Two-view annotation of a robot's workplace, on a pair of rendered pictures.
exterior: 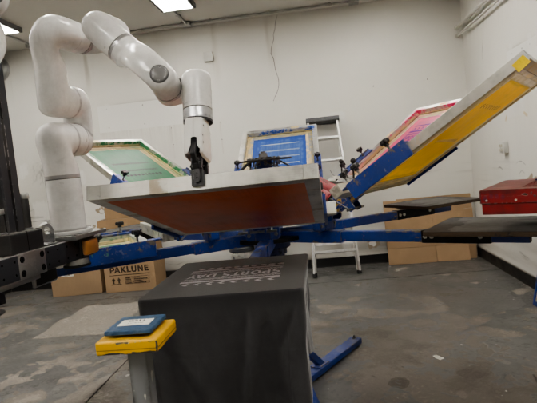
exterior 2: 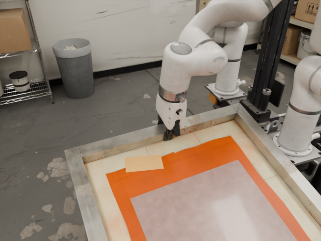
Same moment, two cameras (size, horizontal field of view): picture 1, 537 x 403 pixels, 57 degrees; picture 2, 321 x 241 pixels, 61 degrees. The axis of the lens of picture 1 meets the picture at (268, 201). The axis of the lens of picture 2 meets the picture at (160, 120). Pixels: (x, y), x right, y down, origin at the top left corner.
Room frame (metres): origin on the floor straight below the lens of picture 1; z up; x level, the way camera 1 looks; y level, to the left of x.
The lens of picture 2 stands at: (1.80, -0.20, 1.74)
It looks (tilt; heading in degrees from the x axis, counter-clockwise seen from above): 34 degrees down; 148
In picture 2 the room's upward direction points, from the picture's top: straight up
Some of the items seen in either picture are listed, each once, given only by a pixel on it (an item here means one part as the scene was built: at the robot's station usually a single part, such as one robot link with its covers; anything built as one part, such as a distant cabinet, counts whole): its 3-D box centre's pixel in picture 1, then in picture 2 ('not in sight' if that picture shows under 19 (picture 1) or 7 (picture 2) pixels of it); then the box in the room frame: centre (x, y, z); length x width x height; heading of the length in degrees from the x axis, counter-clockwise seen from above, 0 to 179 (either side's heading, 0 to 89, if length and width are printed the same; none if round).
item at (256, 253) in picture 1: (256, 261); not in sight; (2.01, 0.07, 0.89); 1.24 x 0.06 x 0.06; 174
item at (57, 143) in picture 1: (61, 150); (315, 84); (1.42, 0.57, 1.37); 0.13 x 0.10 x 0.16; 163
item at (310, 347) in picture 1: (307, 335); not in sight; (1.50, -0.08, 0.74); 0.46 x 0.04 x 0.42; 174
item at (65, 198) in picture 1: (61, 206); (301, 125); (1.41, 0.59, 1.21); 0.16 x 0.13 x 0.15; 78
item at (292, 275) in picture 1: (234, 274); not in sight; (1.52, 0.13, 0.95); 0.48 x 0.44 x 0.01; 174
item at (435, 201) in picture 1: (374, 217); not in sight; (2.90, -0.61, 0.91); 1.34 x 0.40 x 0.08; 114
